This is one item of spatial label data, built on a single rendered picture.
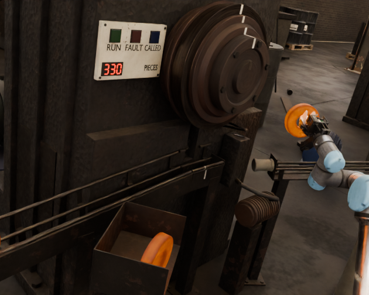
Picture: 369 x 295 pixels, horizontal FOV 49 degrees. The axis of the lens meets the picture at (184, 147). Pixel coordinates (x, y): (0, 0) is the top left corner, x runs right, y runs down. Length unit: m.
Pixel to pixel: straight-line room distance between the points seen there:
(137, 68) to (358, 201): 0.81
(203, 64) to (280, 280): 1.38
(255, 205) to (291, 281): 0.66
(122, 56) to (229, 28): 0.37
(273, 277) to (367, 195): 1.16
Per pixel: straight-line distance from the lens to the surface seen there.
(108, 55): 1.31
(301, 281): 2.42
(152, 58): 1.43
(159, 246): 1.11
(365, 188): 1.33
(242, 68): 1.43
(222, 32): 1.41
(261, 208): 1.89
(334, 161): 1.62
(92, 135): 1.38
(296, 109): 1.86
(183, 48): 1.37
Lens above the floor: 1.42
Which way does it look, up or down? 23 degrees down
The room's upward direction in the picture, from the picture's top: 11 degrees clockwise
